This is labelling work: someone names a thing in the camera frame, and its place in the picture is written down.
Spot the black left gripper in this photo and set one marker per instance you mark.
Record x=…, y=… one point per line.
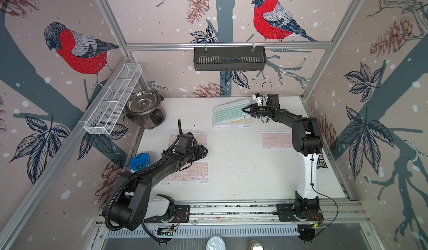
x=200, y=151

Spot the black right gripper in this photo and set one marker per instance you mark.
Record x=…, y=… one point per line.
x=254, y=109

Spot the pink keyboard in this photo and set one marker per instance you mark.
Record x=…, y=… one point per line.
x=201, y=136
x=197, y=173
x=276, y=138

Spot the green keyboard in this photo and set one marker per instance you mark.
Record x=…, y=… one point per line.
x=230, y=112

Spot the yellow keyboard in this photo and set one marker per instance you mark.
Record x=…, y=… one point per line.
x=243, y=123

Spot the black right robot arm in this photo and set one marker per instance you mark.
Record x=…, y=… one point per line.
x=306, y=140

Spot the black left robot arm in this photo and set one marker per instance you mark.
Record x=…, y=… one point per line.
x=127, y=204

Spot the black hanging basket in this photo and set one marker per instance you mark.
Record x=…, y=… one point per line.
x=229, y=59

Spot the silver rice cooker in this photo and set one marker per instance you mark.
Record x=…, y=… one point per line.
x=146, y=108

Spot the purple candy bar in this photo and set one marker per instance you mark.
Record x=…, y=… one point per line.
x=321, y=162

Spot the white round lid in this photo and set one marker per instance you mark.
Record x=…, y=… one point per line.
x=215, y=243

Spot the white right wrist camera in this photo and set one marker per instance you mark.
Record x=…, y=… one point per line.
x=258, y=99

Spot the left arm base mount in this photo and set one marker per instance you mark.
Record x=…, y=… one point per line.
x=163, y=209

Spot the aluminium mounting rail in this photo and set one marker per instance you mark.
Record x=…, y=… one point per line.
x=266, y=212

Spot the white wire mesh shelf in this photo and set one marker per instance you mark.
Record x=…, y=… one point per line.
x=110, y=107

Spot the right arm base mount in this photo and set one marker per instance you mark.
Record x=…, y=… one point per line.
x=302, y=209

